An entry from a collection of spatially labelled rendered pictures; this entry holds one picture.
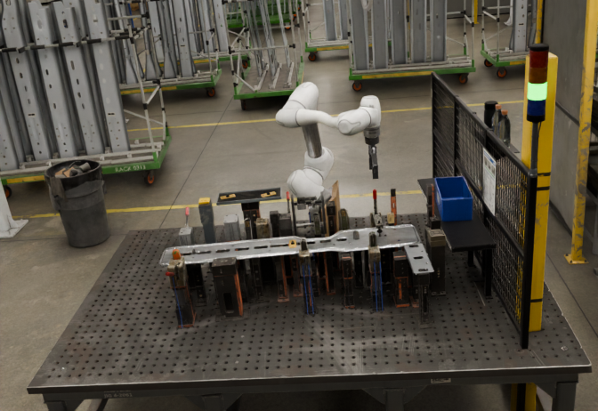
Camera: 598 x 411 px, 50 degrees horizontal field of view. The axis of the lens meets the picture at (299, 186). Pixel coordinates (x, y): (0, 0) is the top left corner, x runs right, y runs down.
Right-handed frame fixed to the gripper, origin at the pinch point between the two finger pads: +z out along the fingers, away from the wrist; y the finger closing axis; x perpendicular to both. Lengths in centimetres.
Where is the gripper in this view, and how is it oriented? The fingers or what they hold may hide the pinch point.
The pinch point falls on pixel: (374, 172)
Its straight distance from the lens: 344.0
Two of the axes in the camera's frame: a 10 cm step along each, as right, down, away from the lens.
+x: 10.0, -0.9, -0.2
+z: 0.9, 9.2, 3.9
